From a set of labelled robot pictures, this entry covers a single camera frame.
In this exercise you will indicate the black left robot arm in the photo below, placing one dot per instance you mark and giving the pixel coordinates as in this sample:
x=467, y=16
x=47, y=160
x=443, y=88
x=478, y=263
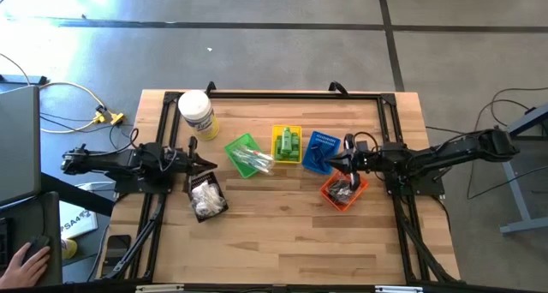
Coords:
x=115, y=160

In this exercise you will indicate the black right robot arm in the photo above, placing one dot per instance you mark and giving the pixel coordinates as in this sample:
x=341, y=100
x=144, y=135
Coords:
x=449, y=151

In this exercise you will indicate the person's hand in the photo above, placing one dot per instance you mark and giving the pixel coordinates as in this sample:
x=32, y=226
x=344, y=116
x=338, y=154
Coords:
x=21, y=269

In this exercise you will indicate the black computer mouse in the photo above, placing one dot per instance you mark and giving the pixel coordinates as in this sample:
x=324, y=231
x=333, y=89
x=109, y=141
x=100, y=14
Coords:
x=38, y=243

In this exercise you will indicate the grey laptop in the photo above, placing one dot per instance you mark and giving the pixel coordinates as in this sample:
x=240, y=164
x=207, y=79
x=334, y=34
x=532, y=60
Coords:
x=19, y=143

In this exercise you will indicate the green plastic basket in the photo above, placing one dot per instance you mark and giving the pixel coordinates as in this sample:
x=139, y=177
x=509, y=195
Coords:
x=239, y=156

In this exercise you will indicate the black plastic basket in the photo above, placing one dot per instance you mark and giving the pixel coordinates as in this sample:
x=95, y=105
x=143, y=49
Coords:
x=214, y=179

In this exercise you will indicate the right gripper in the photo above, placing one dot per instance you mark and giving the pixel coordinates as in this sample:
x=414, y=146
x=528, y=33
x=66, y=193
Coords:
x=366, y=160

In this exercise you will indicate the silver metal bracket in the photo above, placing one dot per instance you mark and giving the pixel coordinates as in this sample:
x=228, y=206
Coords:
x=158, y=288
x=398, y=289

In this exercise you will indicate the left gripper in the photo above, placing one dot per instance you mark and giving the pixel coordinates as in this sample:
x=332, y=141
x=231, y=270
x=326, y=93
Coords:
x=184, y=162

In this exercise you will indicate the white cotton swabs bag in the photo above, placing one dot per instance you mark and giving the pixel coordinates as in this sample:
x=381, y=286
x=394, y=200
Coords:
x=214, y=205

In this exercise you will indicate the yellow plastic basket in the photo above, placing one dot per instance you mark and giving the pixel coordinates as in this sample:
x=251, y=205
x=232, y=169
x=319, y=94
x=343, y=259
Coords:
x=274, y=130

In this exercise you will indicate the blue plastic basket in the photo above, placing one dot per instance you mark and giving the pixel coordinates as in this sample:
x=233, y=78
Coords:
x=327, y=141

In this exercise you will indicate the blue-grey metal table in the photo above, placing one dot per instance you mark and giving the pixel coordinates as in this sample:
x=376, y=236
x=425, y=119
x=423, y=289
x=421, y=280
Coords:
x=514, y=199

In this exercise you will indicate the small green shampoo bottle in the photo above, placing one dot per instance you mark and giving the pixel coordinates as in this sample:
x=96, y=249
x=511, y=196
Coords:
x=280, y=157
x=295, y=143
x=286, y=141
x=278, y=147
x=294, y=155

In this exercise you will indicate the white cotton balls bag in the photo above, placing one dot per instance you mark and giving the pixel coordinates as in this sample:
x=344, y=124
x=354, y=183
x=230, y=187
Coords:
x=199, y=207

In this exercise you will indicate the white vanity pack bag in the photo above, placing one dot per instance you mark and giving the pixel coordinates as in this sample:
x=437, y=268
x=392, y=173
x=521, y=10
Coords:
x=204, y=189

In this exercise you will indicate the black keyboard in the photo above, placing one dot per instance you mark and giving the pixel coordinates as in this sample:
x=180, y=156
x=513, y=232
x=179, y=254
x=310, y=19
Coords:
x=4, y=241

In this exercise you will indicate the Lysol wipes canister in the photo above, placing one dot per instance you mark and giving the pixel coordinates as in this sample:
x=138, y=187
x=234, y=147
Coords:
x=194, y=106

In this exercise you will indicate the orange plastic basket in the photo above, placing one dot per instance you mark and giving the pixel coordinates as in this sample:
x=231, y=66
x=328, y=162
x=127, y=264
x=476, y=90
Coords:
x=357, y=194

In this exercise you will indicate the black aluminium rig frame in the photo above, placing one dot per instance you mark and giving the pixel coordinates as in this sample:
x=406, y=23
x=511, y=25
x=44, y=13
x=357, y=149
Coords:
x=299, y=95

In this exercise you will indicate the black desk surface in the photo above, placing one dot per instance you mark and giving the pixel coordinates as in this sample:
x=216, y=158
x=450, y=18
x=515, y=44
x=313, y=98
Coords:
x=51, y=216

